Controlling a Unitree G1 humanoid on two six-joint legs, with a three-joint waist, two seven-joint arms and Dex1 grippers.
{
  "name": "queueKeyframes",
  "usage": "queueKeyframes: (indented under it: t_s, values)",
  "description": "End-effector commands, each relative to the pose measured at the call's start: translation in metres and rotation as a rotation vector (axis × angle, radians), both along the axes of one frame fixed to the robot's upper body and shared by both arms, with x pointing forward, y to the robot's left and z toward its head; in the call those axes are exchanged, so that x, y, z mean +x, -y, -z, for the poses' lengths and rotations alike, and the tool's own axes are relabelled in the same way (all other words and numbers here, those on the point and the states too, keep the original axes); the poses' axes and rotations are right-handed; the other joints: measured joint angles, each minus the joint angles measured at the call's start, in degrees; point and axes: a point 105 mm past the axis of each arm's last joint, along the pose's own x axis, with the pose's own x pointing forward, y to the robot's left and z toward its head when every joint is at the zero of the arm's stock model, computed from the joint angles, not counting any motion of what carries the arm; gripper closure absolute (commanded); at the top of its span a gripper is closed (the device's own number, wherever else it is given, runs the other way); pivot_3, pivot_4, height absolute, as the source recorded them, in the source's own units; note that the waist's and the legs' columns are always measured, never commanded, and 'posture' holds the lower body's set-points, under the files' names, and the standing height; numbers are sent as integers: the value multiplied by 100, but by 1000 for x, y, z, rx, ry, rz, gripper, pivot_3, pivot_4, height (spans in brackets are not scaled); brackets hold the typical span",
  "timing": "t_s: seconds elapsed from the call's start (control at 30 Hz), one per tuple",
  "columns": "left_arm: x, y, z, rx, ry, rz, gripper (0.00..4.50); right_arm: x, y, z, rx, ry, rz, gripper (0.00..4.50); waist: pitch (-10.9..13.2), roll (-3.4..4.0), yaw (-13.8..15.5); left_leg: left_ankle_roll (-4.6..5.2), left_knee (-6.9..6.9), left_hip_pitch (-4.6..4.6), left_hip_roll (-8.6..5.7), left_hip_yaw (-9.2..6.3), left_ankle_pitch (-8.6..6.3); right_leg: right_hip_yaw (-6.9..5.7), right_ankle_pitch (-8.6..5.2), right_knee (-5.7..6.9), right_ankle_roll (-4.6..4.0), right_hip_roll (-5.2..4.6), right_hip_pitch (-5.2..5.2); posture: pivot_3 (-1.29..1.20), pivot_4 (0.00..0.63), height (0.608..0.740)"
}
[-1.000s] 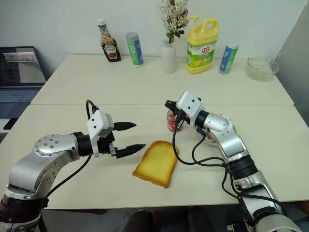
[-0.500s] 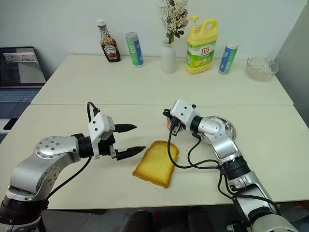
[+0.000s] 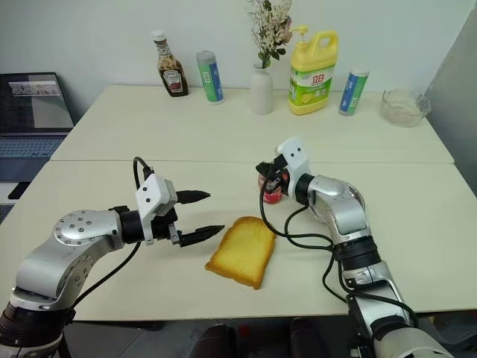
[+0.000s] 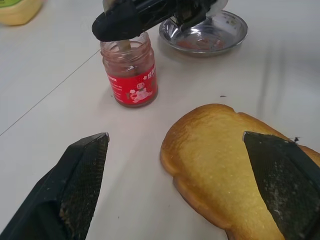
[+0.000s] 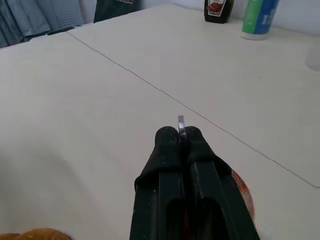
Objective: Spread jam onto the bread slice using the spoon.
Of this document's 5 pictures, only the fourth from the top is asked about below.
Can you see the metal spoon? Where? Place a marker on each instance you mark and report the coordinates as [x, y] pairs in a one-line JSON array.
[[124, 46]]

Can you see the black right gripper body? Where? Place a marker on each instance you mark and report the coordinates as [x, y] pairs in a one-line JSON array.
[[170, 8]]

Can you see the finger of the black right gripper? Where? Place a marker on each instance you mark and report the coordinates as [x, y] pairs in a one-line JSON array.
[[117, 25]]

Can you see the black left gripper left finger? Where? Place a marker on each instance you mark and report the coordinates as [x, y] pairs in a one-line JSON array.
[[75, 180]]

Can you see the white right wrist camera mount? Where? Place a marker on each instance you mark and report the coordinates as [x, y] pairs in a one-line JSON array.
[[218, 6]]

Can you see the yellow plastic container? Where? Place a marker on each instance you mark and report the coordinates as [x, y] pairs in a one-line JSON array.
[[17, 12]]

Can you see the toasted bread slice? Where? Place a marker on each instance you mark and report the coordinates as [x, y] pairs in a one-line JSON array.
[[212, 162]]

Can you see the round steel dish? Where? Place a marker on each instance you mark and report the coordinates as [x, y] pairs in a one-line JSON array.
[[220, 30]]

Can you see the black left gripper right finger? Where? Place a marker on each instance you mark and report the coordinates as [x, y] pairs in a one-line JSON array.
[[285, 175]]

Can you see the glass jam jar red label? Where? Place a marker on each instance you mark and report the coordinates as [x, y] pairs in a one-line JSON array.
[[132, 85]]

